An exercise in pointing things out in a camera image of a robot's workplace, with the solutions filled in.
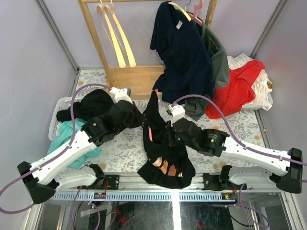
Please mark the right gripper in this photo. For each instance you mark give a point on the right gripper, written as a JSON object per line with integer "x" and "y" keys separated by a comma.
{"x": 168, "y": 135}

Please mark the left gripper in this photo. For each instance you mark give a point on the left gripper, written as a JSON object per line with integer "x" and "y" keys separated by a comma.
{"x": 140, "y": 119}

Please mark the black t shirt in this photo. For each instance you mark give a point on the black t shirt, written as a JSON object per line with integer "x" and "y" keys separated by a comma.
{"x": 166, "y": 166}

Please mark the pink hanger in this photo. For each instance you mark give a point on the pink hanger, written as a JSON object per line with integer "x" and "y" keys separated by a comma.
{"x": 194, "y": 15}
{"x": 152, "y": 114}

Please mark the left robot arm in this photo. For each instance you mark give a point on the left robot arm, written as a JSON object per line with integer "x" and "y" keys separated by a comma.
{"x": 46, "y": 176}

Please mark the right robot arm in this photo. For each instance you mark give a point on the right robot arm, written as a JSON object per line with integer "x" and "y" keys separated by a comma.
{"x": 280, "y": 168}

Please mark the grey t shirt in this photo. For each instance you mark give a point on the grey t shirt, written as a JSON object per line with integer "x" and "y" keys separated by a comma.
{"x": 196, "y": 107}

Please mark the navy t shirt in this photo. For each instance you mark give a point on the navy t shirt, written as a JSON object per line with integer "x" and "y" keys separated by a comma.
{"x": 188, "y": 65}

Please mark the red t shirt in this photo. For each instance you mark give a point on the red t shirt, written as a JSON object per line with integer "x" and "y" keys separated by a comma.
{"x": 239, "y": 91}

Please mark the wooden hanger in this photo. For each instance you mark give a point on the wooden hanger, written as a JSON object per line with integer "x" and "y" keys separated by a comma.
{"x": 126, "y": 45}
{"x": 102, "y": 11}

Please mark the pink hanger on rack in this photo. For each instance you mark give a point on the pink hanger on rack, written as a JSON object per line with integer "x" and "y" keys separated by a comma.
{"x": 194, "y": 15}

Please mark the floral table mat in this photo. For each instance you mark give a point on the floral table mat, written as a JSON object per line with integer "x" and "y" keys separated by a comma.
{"x": 125, "y": 153}

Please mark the wooden clothes rack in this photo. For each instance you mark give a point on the wooden clothes rack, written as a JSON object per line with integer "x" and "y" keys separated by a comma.
{"x": 137, "y": 20}

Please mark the black garment in basket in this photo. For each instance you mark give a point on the black garment in basket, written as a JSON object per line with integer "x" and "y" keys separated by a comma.
{"x": 97, "y": 102}

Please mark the white garment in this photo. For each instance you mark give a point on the white garment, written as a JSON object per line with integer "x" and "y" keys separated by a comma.
{"x": 262, "y": 86}

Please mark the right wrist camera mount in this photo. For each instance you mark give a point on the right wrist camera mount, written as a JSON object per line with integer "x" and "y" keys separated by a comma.
{"x": 177, "y": 112}

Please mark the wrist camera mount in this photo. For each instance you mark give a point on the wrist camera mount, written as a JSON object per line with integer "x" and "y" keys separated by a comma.
{"x": 121, "y": 94}
{"x": 177, "y": 112}

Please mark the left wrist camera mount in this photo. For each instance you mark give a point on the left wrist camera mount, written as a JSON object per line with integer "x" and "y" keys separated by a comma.
{"x": 121, "y": 94}

